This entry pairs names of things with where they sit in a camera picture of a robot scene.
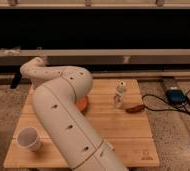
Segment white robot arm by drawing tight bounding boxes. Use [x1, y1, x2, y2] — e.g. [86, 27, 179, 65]
[20, 57, 128, 171]

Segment orange bowl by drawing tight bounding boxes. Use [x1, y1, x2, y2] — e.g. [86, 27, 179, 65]
[76, 96, 89, 111]

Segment blue power adapter box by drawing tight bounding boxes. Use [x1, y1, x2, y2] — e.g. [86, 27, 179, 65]
[166, 90, 186, 105]

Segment red chili pepper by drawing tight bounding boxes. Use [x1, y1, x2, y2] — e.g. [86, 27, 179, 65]
[125, 104, 145, 114]

